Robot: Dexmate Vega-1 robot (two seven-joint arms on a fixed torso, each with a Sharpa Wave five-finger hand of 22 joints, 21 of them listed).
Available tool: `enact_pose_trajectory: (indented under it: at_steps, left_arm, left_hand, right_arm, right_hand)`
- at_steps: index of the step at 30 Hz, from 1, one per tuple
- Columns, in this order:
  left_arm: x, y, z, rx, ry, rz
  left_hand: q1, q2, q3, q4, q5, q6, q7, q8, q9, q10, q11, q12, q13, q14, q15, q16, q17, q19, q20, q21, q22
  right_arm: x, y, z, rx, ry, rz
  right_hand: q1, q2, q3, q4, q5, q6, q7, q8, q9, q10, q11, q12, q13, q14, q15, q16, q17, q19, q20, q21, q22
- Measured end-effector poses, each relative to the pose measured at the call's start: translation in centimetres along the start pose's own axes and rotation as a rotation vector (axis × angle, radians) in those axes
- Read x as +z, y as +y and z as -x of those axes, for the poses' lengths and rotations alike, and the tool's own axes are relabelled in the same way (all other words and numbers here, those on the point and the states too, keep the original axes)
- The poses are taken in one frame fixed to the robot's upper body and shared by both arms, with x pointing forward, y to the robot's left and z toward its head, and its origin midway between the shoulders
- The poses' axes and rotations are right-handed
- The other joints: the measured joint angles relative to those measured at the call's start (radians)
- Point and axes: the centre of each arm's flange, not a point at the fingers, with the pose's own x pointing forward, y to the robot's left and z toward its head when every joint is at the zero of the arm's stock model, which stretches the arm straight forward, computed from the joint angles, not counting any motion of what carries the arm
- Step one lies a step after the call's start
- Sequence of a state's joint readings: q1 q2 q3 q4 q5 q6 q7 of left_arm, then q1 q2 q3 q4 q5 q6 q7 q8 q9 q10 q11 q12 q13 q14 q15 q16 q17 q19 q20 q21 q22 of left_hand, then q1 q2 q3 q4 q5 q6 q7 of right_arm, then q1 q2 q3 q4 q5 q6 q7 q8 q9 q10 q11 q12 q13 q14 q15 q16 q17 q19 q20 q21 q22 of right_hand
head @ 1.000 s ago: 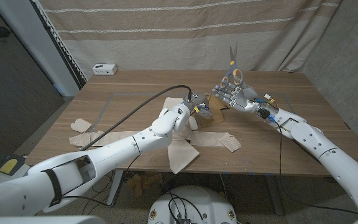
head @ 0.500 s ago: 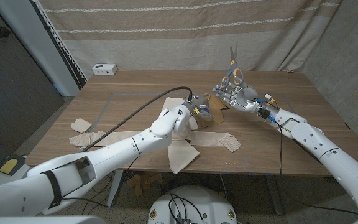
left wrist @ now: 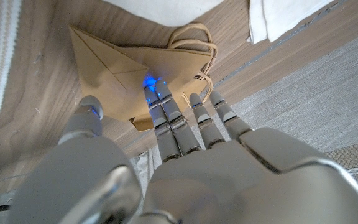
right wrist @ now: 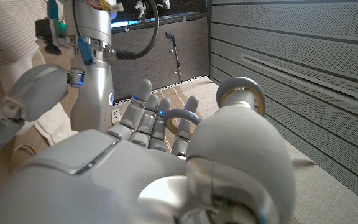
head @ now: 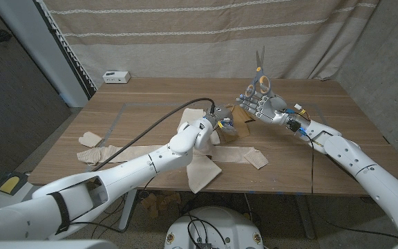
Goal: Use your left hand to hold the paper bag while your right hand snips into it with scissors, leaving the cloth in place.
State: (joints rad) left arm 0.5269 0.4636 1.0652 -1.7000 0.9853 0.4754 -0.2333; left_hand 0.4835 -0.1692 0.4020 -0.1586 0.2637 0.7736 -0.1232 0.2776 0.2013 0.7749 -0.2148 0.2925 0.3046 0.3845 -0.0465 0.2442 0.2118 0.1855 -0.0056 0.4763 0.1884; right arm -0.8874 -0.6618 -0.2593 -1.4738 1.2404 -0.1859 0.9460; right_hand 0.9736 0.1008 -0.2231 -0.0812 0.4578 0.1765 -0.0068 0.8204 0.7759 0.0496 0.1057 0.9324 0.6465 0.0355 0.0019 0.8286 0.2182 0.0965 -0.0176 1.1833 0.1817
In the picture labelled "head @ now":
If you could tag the long ribbed beige cloth strip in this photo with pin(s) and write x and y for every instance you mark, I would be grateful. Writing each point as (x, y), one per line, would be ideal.
(233, 154)

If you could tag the brown paper bag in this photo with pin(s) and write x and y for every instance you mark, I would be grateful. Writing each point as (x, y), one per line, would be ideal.
(242, 122)

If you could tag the grey yellow scissors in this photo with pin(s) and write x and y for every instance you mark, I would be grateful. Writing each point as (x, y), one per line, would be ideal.
(259, 74)

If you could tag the small beige cloth scrap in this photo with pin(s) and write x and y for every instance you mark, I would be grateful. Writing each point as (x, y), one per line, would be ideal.
(90, 139)

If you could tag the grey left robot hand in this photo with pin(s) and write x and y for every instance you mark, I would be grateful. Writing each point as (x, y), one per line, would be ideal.
(223, 115)

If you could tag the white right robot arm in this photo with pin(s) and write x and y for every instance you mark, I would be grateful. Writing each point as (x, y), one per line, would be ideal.
(368, 173)

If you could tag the beige striped backdrop curtain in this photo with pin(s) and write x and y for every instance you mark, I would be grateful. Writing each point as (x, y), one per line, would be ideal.
(202, 52)

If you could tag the dark grey door panel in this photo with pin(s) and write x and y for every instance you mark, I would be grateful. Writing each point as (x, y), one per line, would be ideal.
(12, 103)

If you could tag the cream cloth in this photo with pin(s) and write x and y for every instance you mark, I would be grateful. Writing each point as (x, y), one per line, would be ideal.
(202, 173)

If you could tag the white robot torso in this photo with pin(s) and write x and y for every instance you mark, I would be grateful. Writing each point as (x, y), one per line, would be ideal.
(216, 224)

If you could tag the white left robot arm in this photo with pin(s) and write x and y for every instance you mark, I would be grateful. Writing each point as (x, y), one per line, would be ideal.
(133, 173)

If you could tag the grey table leg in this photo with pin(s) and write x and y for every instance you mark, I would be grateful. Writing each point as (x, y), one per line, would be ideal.
(130, 211)
(304, 216)

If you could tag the cardboard scraps pile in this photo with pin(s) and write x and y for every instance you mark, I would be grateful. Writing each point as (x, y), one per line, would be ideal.
(164, 200)

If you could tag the yellow black pedal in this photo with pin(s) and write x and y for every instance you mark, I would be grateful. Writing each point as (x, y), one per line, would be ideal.
(12, 183)

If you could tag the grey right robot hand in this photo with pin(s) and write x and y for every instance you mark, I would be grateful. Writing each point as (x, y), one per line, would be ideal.
(269, 109)

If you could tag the white power strip box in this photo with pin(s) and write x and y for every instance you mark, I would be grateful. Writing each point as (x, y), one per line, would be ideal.
(116, 77)

